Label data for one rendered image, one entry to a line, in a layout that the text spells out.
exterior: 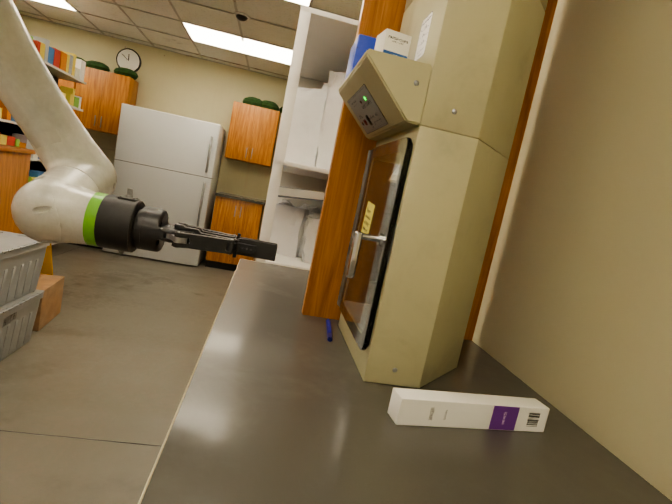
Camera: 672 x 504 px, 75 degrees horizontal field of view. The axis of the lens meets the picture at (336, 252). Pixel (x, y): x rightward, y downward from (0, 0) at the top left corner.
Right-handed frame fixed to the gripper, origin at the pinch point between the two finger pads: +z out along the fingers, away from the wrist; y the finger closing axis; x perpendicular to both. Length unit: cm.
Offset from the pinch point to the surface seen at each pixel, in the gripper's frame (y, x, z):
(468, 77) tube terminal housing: -5.3, -36.7, 29.6
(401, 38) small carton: 1.2, -42.1, 18.1
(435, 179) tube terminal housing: -5.4, -18.8, 28.1
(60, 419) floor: 123, 115, -74
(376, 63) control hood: -5.3, -34.9, 13.5
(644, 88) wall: -1, -44, 66
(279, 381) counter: -9.8, 20.1, 7.8
